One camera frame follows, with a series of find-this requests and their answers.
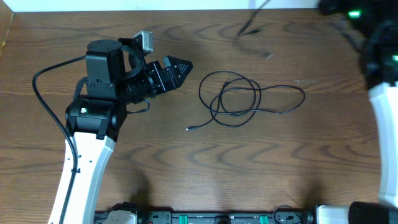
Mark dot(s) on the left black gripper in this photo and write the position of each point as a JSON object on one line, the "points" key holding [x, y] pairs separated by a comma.
{"points": [[162, 76]]}

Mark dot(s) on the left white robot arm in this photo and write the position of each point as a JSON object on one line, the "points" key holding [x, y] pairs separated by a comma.
{"points": [[117, 76]]}

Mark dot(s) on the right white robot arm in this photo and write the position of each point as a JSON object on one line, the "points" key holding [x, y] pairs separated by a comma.
{"points": [[377, 22]]}

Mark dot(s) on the cardboard box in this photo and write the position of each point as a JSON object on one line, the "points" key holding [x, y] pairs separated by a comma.
{"points": [[6, 18]]}

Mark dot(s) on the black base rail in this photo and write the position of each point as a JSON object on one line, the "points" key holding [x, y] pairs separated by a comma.
{"points": [[131, 213]]}

